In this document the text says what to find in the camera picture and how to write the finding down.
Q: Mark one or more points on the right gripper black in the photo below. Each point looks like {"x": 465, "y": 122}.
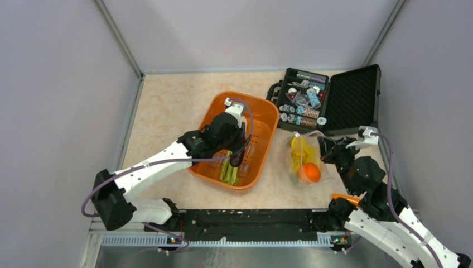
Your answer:
{"x": 329, "y": 147}

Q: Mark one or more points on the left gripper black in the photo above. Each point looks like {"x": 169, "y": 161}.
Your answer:
{"x": 240, "y": 134}

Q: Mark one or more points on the yellow banana bunch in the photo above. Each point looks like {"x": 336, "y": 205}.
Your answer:
{"x": 297, "y": 144}
{"x": 311, "y": 155}

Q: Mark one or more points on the clear zip top bag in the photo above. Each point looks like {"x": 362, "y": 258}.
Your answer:
{"x": 311, "y": 139}

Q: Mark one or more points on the orange fruit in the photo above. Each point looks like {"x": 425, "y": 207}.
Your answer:
{"x": 309, "y": 173}

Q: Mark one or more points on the purple eggplant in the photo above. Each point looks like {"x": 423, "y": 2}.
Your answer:
{"x": 236, "y": 159}

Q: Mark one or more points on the green leafy vegetable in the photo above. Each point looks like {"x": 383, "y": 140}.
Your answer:
{"x": 229, "y": 174}

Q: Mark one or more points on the orange plastic basket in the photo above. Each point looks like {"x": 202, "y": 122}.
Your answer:
{"x": 262, "y": 117}

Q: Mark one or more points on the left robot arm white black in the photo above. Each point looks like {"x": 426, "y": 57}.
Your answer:
{"x": 115, "y": 194}

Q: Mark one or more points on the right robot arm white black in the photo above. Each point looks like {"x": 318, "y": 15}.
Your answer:
{"x": 383, "y": 216}

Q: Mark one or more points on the black poker chip case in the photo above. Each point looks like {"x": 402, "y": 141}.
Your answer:
{"x": 335, "y": 105}

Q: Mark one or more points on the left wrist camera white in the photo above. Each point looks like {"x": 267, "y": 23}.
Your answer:
{"x": 237, "y": 110}

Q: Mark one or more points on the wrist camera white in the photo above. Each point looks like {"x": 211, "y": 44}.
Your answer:
{"x": 237, "y": 110}
{"x": 367, "y": 137}

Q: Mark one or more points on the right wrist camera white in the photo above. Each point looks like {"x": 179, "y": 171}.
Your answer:
{"x": 367, "y": 137}

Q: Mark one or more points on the orange handled tool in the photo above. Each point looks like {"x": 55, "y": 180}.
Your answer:
{"x": 353, "y": 200}

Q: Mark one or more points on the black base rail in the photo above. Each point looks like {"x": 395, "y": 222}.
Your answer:
{"x": 248, "y": 225}

